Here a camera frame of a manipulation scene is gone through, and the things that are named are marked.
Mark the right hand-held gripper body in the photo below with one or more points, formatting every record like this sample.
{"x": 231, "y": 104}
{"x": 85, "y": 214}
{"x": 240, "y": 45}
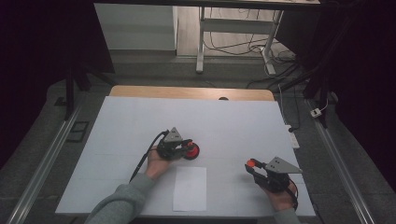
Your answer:
{"x": 278, "y": 179}

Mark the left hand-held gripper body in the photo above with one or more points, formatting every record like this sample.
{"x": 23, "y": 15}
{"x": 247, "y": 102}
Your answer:
{"x": 169, "y": 149}

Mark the person's right hand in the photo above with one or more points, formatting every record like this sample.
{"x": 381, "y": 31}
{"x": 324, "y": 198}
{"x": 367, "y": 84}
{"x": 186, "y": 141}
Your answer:
{"x": 281, "y": 200}

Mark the person's left hand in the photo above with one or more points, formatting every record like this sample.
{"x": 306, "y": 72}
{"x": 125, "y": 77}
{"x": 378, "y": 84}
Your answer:
{"x": 155, "y": 166}

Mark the large white table cover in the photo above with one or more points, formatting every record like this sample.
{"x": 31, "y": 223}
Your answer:
{"x": 218, "y": 121}

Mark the white paper sheet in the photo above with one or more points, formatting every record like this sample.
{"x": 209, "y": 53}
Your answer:
{"x": 190, "y": 189}

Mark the white power strip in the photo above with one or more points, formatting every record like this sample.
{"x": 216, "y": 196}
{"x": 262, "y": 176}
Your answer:
{"x": 293, "y": 138}

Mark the dark table grommet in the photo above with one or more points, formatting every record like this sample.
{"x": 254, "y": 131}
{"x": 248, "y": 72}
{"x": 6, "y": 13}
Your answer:
{"x": 223, "y": 98}

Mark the white plug adapter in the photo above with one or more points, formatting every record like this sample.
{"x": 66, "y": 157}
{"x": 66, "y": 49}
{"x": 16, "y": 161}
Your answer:
{"x": 315, "y": 112}

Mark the black floor plate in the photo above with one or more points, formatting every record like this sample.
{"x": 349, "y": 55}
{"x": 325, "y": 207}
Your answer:
{"x": 77, "y": 132}

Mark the black stand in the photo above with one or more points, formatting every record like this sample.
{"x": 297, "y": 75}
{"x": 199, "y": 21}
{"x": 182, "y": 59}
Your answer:
{"x": 69, "y": 93}
{"x": 323, "y": 93}

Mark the white-legged desk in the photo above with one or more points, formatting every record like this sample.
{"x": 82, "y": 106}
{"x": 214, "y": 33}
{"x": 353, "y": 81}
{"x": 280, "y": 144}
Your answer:
{"x": 200, "y": 46}

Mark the white cabinet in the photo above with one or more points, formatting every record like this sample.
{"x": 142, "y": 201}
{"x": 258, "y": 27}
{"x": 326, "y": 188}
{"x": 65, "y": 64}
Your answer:
{"x": 137, "y": 28}

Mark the dark curtain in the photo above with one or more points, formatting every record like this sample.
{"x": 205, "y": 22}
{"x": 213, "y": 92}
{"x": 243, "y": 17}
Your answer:
{"x": 37, "y": 46}
{"x": 358, "y": 62}

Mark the metal floor rail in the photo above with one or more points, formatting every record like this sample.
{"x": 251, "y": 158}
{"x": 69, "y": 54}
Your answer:
{"x": 46, "y": 161}
{"x": 339, "y": 161}

